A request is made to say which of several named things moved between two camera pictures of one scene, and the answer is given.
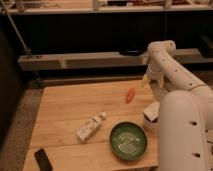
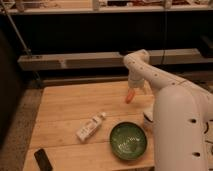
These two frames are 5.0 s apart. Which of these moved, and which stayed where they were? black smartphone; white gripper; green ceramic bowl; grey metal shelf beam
Moved: white gripper
Stayed: green ceramic bowl; black smartphone; grey metal shelf beam
